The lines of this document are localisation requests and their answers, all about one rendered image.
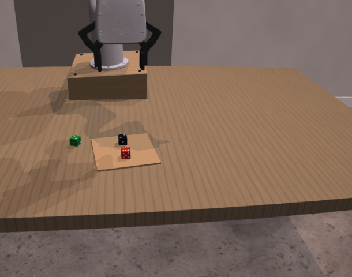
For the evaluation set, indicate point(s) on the green die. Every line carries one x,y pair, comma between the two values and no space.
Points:
75,140

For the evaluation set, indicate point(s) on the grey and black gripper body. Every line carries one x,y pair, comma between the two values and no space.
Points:
120,21

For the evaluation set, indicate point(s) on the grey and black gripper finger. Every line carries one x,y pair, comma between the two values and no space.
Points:
145,46
95,47

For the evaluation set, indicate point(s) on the red die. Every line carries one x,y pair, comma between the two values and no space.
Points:
125,152

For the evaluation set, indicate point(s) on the black die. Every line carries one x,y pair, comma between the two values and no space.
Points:
122,139

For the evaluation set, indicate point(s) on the tan flat mat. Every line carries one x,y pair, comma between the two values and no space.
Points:
107,152

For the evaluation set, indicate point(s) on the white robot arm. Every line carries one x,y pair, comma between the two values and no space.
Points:
111,54

